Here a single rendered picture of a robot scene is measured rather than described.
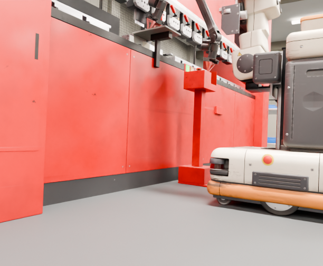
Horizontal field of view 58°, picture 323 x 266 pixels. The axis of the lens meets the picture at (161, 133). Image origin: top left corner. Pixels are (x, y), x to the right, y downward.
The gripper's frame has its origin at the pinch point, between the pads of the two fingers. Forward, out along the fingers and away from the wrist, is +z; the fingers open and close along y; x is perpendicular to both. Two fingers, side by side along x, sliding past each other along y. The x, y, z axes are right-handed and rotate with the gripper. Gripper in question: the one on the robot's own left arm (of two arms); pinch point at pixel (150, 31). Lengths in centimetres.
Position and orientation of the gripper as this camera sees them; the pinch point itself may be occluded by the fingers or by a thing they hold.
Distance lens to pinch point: 205.5
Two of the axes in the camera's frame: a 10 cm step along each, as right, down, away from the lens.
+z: -4.1, 8.7, 2.6
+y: -5.8, -0.3, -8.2
